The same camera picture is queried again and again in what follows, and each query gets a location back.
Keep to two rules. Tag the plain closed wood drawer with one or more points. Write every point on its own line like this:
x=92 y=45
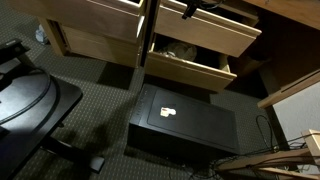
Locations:
x=103 y=48

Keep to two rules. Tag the wooden easel stand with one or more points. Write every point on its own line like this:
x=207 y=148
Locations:
x=263 y=160

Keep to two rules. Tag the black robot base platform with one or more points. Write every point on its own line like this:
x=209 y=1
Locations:
x=50 y=110

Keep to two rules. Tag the wood drawer holding black garment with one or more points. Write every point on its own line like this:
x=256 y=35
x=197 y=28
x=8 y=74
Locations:
x=90 y=16

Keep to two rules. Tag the wooden desk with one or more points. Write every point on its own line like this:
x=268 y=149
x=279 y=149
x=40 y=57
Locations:
x=293 y=13

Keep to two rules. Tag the black equipment bracket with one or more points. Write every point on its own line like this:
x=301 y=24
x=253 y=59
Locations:
x=11 y=48

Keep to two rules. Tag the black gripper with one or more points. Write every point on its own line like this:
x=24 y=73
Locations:
x=195 y=1

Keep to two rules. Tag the wood drawer holding colourful clothes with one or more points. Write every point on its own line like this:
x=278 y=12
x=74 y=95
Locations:
x=203 y=33

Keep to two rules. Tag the black platform foot bar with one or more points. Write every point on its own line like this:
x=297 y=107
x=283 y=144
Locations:
x=76 y=155

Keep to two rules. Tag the wood drawer holding grey cloth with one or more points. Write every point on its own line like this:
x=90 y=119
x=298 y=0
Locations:
x=186 y=71

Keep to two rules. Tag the white orange sticker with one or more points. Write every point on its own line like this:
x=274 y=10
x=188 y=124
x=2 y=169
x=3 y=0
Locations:
x=167 y=111

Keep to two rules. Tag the black round disc plate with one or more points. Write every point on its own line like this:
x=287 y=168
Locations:
x=23 y=96

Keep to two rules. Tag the black computer tower case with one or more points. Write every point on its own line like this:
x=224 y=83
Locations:
x=196 y=126

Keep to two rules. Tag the white crumpled plastic bag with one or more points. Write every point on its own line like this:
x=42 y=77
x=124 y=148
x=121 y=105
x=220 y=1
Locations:
x=40 y=35

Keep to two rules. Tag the grey crumpled cloth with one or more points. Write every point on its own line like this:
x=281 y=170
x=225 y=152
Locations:
x=181 y=50

